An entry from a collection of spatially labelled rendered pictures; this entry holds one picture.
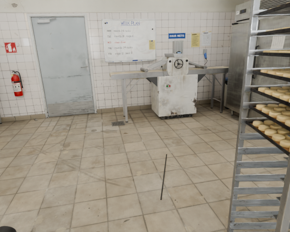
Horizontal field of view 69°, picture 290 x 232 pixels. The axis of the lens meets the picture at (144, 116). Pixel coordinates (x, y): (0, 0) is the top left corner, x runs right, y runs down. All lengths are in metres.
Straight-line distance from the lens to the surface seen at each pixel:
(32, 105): 5.09
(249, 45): 1.22
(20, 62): 5.00
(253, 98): 3.92
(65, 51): 4.83
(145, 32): 4.86
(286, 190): 0.99
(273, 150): 1.44
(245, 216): 1.62
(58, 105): 5.00
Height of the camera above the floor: 1.36
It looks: 17 degrees down
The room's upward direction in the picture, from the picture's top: 2 degrees counter-clockwise
